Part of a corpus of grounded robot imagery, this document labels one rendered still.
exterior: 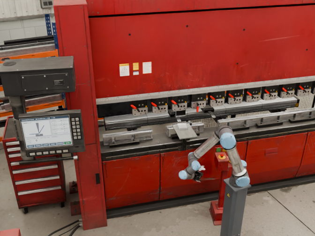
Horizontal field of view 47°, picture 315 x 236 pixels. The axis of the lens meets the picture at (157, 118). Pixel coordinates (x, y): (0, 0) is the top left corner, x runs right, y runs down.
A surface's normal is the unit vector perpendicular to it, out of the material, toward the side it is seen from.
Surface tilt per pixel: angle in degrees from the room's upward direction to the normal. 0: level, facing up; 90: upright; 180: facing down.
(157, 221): 0
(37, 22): 90
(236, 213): 90
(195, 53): 90
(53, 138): 90
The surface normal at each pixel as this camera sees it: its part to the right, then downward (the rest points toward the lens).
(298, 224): 0.00, -0.88
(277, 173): 0.24, 0.65
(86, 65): 0.25, 0.47
